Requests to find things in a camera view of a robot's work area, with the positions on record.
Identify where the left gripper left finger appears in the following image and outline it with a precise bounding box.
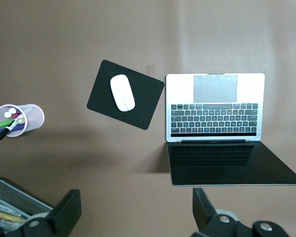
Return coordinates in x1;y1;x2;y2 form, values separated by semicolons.
0;189;82;237

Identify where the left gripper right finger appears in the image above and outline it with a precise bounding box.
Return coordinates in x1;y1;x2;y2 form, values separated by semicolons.
191;187;291;237

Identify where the silver laptop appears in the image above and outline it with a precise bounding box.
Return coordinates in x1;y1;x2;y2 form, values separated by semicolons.
165;73;296;187

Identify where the white marker black cap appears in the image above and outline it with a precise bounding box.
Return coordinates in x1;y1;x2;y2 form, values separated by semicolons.
0;117;23;141

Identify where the green marker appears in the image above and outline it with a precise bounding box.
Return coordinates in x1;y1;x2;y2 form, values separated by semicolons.
0;119;16;132

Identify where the black mesh desk organizer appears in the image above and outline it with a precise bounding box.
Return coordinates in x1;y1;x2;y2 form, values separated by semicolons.
0;175;54;234

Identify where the yellow pencil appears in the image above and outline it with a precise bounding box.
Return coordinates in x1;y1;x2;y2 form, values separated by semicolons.
0;213;26;223

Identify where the pink mesh pen cup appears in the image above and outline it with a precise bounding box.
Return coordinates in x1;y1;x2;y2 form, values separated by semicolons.
0;103;45;138

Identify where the black mouse pad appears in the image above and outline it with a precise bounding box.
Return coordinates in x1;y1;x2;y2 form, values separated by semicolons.
86;59;165;131

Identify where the white computer mouse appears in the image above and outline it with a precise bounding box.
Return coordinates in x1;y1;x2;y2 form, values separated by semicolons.
110;74;136;112

